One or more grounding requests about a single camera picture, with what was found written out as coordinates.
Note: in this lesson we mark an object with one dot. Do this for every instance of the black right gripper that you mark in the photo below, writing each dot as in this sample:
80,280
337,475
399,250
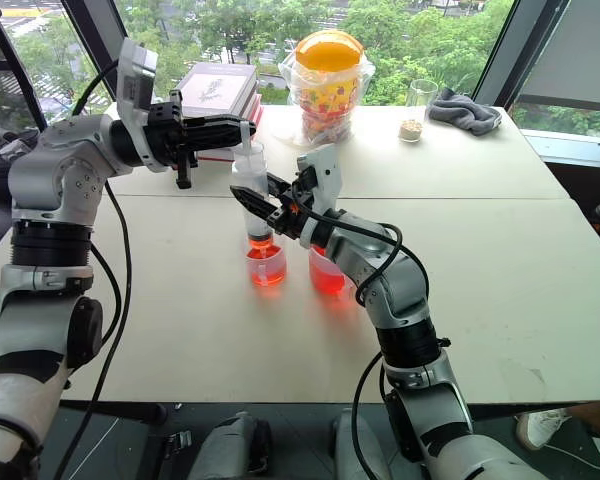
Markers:
292,212

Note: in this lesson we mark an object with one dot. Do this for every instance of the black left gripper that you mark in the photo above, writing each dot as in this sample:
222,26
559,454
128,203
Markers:
164,135

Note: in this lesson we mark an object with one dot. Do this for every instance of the clear plastic syringe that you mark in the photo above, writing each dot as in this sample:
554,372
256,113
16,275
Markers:
247,172

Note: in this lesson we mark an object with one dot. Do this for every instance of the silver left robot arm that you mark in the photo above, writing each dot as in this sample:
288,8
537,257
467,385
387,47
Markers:
45,165

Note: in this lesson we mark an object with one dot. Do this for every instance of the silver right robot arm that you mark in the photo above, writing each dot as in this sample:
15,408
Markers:
380,265

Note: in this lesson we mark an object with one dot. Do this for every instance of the clear cup with red liquid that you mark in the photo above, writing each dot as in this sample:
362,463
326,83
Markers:
267,270
325,280

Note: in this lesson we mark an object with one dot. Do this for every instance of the white book with red edge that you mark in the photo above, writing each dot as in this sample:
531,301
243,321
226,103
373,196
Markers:
215,154

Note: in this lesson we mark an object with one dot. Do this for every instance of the grey book with plant print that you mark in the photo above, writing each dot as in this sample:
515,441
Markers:
217,87

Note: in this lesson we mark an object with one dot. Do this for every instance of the clear plastic bag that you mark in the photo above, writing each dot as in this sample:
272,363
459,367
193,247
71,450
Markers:
287,75

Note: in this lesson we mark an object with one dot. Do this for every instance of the patterned jar with yellow lid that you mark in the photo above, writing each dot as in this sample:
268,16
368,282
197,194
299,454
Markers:
330,75

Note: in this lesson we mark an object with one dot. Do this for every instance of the clear drinking glass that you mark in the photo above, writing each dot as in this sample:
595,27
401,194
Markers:
414,120

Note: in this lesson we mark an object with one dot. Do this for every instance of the grey folded cloth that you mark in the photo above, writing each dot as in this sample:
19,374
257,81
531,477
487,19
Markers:
465,114

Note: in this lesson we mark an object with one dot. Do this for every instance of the grey rounded robot leg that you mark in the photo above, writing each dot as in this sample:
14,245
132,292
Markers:
360,445
230,445

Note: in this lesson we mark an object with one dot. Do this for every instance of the white sneaker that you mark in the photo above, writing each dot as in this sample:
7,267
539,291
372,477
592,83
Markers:
540,429

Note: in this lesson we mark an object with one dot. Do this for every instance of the bare person leg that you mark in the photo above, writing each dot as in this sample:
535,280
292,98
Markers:
597,417

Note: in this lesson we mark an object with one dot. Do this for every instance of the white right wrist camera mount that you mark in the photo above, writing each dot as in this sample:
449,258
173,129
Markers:
326,175

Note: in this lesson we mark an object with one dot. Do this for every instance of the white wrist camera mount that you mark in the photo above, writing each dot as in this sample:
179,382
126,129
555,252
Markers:
136,75
326,175

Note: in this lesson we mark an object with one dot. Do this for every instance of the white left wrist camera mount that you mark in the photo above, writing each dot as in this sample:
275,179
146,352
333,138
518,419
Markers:
136,75

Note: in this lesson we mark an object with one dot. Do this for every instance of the dark window frame pillar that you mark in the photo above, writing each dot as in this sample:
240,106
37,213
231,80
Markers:
500,45
97,35

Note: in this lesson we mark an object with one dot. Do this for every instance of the black metal stand frame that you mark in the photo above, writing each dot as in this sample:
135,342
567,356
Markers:
15,55

